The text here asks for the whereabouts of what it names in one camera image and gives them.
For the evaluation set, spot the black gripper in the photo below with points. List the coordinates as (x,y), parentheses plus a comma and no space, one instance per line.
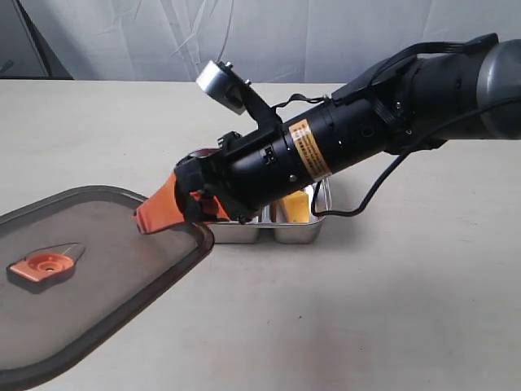
(186,196)

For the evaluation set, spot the yellow cheese wedge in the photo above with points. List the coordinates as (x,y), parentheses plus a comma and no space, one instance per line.
(295,207)

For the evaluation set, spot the dark lid with orange valve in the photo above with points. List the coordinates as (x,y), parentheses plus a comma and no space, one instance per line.
(74,270)

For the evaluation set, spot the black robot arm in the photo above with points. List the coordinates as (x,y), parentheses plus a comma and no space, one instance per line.
(416,100)

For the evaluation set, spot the stainless steel lunch box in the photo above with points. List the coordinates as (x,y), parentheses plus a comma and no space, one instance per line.
(262,191)

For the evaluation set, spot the white backdrop curtain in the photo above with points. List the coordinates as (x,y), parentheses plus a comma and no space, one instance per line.
(266,41)

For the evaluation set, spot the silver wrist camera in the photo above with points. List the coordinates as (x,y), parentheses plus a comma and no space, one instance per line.
(221,83)

